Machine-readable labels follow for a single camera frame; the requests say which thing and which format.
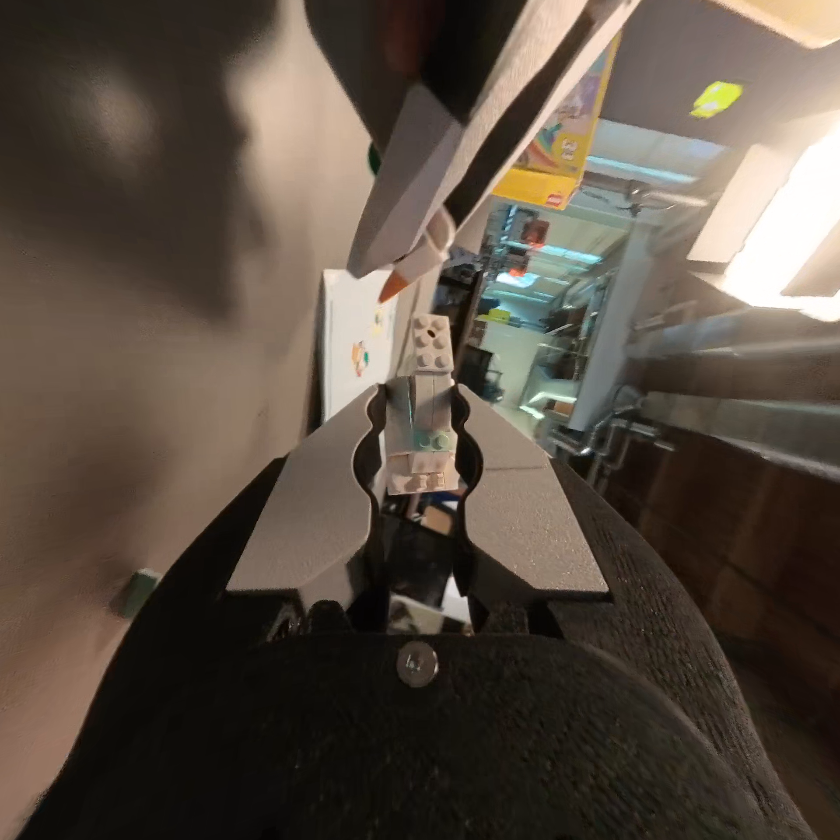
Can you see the pale green lego brick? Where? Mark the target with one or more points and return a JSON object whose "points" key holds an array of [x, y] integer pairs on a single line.
{"points": [[141, 594]]}

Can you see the red sign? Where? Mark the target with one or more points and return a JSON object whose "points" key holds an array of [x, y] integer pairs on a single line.
{"points": [[535, 233]]}

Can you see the large metal ceiling duct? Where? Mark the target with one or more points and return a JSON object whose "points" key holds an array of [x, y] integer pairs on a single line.
{"points": [[754, 420]]}

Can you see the yellow-green sign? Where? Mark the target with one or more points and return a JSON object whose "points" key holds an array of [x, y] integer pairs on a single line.
{"points": [[716, 100]]}

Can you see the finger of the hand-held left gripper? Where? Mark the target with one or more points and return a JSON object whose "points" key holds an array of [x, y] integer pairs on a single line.
{"points": [[407, 177], [577, 33]]}

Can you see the yellow lego box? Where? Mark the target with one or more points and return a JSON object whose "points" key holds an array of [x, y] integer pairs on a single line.
{"points": [[551, 177]]}

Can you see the open lego instruction booklet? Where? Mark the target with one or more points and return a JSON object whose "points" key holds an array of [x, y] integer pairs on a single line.
{"points": [[348, 341]]}

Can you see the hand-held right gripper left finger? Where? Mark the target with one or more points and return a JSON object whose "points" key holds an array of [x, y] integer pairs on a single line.
{"points": [[302, 525]]}

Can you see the white lego body assembly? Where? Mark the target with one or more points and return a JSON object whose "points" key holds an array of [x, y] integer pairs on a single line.
{"points": [[420, 420]]}

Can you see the bright ceiling light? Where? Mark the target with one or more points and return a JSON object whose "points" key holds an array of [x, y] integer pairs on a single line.
{"points": [[800, 216]]}

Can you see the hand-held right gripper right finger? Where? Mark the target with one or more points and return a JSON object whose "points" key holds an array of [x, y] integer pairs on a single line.
{"points": [[531, 525]]}

